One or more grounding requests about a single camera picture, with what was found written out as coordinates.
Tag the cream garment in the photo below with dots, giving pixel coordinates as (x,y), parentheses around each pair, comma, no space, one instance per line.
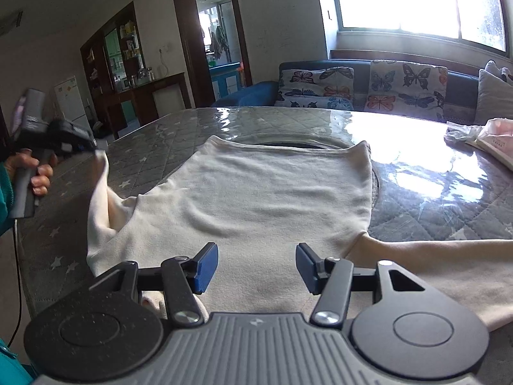
(260,208)

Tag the white patterned pillow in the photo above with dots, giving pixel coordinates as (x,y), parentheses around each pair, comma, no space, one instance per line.
(499,70)

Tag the pale pink packet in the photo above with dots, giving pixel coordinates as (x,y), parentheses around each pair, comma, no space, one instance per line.
(497,134)

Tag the hanging clothes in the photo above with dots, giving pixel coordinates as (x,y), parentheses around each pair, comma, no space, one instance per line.
(218,42)

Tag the person's left forearm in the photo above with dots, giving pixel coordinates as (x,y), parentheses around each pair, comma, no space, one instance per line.
(4,200)

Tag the person's left hand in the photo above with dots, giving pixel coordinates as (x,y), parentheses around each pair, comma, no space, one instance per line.
(42,180)

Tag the black round induction cooktop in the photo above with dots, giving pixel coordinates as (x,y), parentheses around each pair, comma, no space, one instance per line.
(304,144)

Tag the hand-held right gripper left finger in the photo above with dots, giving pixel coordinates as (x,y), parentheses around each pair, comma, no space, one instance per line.
(206,266)

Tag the grey quilted star table cover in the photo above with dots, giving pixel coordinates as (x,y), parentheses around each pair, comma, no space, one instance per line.
(160,148)

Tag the blue sofa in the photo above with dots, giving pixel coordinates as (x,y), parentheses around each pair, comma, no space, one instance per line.
(252,96)

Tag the white crumpled plastic bag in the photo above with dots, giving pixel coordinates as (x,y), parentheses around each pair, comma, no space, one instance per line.
(461,134)

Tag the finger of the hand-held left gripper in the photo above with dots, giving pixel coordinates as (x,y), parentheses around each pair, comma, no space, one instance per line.
(74,132)
(66,150)

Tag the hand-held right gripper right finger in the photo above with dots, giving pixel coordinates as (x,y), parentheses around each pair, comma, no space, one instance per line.
(306,266)

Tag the butterfly print cushion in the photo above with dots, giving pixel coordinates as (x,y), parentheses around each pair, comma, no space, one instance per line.
(404,86)
(316,88)

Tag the white refrigerator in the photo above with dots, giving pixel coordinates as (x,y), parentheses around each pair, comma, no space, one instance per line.
(72,100)

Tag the dark wooden cabinet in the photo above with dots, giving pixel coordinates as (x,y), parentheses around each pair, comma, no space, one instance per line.
(136,96)

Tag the blue cabinet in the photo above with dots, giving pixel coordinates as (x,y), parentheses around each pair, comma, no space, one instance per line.
(226,78)

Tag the dark wooden door frame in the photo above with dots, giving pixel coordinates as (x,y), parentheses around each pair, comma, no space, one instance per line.
(184,48)

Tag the grey pillow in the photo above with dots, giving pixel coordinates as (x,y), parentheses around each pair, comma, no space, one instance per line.
(493,96)

